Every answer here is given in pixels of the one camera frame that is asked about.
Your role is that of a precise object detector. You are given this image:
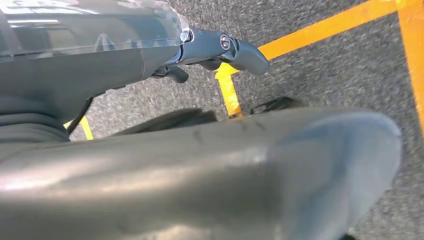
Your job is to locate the yellow floor tape square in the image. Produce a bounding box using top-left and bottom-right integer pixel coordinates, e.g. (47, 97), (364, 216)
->
(213, 0), (424, 137)

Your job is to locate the grey and black robot body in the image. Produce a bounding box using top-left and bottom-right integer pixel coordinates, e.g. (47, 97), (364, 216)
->
(0, 96), (403, 240)

